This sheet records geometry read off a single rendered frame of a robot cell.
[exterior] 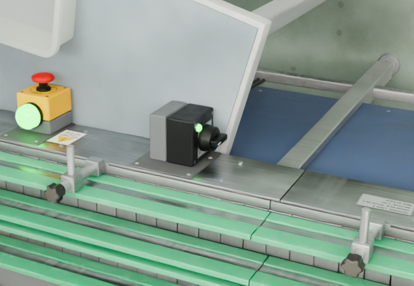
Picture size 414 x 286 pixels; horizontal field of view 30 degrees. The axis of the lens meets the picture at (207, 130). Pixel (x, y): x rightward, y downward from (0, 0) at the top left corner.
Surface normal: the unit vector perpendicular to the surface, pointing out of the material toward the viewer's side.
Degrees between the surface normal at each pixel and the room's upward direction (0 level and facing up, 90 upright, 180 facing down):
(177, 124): 0
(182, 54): 0
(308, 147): 90
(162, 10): 0
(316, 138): 90
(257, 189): 90
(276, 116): 90
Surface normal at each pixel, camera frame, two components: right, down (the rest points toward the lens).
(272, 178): 0.02, -0.93
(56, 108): 0.90, 0.17
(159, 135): -0.43, 0.33
